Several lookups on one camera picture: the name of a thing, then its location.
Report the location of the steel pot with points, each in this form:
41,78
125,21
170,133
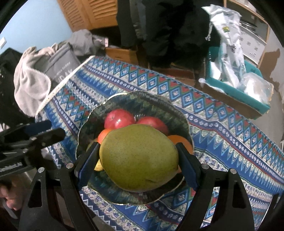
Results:
249,25

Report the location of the blue patterned tablecloth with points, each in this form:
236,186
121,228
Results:
221,142

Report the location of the red apple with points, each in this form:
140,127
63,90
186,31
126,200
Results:
118,118
153,124

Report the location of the black plastic crate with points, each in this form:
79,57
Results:
7,84

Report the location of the beige cloth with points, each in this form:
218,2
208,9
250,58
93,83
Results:
31,88

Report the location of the black hooded jacket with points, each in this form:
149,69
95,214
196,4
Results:
166,28

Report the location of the grey printed bag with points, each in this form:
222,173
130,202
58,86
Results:
61,64

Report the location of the green pear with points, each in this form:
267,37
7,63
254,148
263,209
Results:
139,157

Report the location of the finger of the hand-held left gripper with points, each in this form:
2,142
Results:
37,127
51,136

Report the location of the yellow pear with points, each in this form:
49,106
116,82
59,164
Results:
98,166

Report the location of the wooden ladder shelf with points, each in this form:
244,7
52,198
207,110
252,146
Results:
265,42

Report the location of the medium orange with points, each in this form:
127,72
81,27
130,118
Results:
184,143

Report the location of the dark glass plate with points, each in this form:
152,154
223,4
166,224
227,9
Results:
142,102

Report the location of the person's left hand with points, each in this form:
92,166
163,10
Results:
10,197

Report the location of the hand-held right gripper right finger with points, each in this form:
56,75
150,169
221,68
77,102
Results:
188,166

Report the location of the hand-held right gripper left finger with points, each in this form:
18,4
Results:
88,164

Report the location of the grey crumpled cloth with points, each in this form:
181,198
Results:
82,42

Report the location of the clear plastic bag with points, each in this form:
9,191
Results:
255,88

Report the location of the grey door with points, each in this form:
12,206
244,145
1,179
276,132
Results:
276,64

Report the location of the white perforated basket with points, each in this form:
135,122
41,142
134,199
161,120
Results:
253,46

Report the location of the brown cardboard box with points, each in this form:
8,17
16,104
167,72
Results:
221,97

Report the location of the large orange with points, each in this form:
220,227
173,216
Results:
103,136

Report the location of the white rice bag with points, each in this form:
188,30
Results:
230,44

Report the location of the teal plastic crate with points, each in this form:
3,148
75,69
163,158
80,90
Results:
244,95

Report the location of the wooden louvered wardrobe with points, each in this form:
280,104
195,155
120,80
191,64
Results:
88,13

